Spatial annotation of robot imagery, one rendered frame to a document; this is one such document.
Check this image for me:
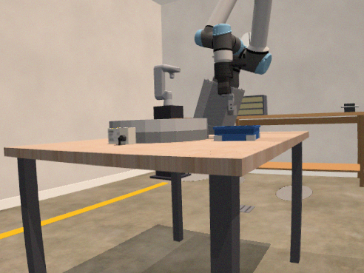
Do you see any blue crate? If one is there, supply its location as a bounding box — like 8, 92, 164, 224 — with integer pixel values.
213, 125, 260, 141

